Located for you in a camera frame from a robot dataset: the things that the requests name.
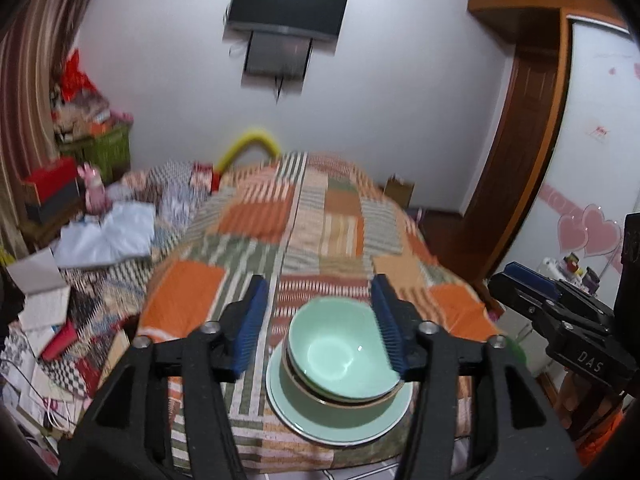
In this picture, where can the wall television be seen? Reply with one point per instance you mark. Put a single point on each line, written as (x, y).
(287, 5)

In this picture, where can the checked patchwork quilt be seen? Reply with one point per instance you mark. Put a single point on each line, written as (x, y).
(170, 195)

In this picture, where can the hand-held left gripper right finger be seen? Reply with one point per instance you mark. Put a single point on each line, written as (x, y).
(387, 330)

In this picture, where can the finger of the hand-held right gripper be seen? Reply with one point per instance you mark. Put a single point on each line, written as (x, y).
(535, 282)
(525, 305)

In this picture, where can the dark small jar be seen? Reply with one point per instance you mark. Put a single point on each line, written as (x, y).
(591, 280)

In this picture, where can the white paper sheet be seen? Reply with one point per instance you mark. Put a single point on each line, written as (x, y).
(35, 272)

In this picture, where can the striped brown curtain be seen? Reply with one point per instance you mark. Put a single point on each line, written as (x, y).
(35, 110)

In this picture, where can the patchwork striped blanket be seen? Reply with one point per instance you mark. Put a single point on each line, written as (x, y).
(325, 210)

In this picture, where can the small wall monitor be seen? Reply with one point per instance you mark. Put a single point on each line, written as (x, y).
(275, 55)

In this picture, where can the green plate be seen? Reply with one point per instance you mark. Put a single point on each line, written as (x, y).
(300, 415)

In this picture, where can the yellow foam tube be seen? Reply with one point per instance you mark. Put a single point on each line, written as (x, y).
(247, 137)

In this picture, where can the green bowl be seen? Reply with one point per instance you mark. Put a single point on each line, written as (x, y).
(335, 350)

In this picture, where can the colourful small bottle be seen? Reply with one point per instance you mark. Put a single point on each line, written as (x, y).
(572, 266)

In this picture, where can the pile of paper bags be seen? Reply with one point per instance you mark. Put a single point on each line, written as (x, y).
(80, 115)

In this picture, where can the white cloth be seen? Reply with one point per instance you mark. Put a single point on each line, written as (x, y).
(110, 235)

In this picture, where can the red plastic bag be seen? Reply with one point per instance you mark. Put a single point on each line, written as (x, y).
(77, 77)

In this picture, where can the pink bowl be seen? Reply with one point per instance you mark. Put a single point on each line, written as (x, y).
(306, 391)

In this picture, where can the red booklet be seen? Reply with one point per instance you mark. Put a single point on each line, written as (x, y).
(59, 341)

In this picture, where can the red box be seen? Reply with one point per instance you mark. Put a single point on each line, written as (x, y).
(55, 210)
(50, 180)

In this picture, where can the white sliding door with hearts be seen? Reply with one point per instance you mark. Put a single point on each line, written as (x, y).
(595, 160)

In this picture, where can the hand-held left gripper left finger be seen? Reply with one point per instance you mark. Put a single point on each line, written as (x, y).
(250, 325)

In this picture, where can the green storage box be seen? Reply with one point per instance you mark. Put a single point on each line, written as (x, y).
(100, 157)

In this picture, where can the brown wooden door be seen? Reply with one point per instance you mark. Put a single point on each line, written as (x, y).
(515, 160)

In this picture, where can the pink case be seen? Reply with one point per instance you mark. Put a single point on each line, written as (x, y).
(122, 115)

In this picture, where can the orange wooden wardrobe cabinet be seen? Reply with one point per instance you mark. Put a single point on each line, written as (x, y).
(530, 0)

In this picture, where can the open notebook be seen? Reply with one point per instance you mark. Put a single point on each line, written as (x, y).
(47, 310)

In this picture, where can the pink toy rabbit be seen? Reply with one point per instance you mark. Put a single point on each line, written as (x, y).
(95, 192)

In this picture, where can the wooden nightstand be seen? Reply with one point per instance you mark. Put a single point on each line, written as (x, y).
(45, 230)

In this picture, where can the person's right hand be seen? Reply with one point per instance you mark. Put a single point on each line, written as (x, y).
(570, 400)

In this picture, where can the cardboard box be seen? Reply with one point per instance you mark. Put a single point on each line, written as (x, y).
(399, 192)

